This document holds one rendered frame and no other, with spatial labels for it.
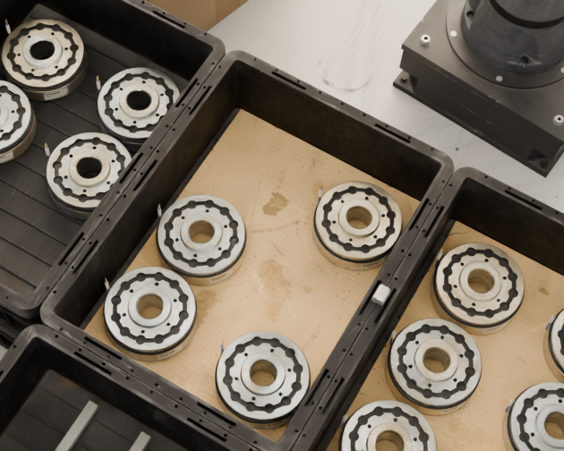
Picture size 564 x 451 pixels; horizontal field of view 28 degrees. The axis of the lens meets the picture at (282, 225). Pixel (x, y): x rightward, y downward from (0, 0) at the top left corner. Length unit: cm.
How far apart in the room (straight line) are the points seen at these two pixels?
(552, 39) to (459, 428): 52
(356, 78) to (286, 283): 41
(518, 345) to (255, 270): 31
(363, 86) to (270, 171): 28
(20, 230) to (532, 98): 67
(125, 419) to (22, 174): 33
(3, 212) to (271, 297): 33
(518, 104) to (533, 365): 37
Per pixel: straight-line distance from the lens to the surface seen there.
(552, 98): 151
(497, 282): 129
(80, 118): 141
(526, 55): 150
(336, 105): 130
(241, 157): 137
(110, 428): 125
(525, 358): 131
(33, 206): 136
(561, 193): 156
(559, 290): 135
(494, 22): 147
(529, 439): 124
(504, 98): 149
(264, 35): 163
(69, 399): 126
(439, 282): 128
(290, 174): 136
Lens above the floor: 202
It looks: 64 degrees down
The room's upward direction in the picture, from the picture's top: 5 degrees clockwise
